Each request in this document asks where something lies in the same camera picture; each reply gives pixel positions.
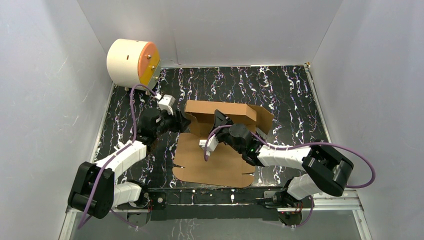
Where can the brown cardboard box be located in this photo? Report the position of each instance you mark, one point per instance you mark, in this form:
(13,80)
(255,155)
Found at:
(225,167)

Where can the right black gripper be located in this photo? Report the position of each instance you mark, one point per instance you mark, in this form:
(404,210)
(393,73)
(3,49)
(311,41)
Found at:
(220,119)

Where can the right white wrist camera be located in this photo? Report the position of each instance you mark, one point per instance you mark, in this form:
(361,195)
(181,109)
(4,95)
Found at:
(209,144)

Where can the white cylindrical drum orange face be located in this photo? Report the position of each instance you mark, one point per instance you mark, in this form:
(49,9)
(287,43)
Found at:
(131,62)

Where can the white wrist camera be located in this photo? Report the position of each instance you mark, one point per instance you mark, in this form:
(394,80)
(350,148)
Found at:
(165,103)
(209,144)

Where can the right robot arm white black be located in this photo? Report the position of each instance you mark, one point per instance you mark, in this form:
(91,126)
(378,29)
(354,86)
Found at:
(326,169)

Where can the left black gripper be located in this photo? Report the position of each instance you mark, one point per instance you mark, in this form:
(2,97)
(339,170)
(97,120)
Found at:
(175,120)

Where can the aluminium frame rail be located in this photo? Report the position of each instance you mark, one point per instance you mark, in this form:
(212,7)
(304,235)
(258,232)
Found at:
(225,214)

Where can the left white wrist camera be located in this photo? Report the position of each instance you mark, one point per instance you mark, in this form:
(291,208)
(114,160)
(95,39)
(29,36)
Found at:
(165,103)

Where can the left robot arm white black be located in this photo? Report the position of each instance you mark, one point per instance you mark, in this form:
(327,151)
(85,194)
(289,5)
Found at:
(95,191)

